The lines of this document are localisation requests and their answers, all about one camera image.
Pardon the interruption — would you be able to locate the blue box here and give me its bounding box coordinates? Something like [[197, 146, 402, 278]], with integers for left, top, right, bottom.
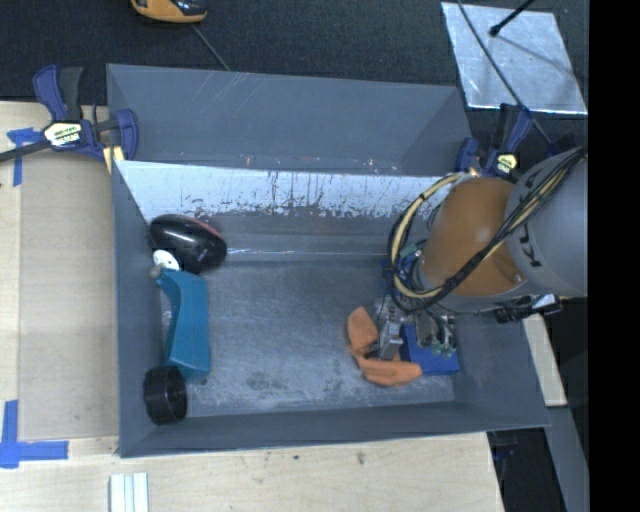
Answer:
[[398, 323, 462, 377]]

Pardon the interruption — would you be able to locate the grey metal bin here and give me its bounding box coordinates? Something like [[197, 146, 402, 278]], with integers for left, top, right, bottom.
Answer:
[[105, 62, 552, 459]]

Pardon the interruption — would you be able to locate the teal plastic tool white knob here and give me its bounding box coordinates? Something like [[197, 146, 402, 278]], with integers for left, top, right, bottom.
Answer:
[[148, 249, 212, 385]]

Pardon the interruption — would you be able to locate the black oval object red rim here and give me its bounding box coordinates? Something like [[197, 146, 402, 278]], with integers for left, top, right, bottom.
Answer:
[[149, 213, 229, 276]]

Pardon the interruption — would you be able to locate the black round ribbed cap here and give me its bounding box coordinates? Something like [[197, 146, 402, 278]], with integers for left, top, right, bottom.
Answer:
[[142, 365, 190, 427]]

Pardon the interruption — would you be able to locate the pale wood flat board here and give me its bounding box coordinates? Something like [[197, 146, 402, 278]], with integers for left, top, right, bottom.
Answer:
[[18, 148, 122, 442]]

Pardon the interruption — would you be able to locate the black cylinder on white bracket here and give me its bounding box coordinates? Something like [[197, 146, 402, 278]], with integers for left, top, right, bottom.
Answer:
[[493, 293, 562, 324]]

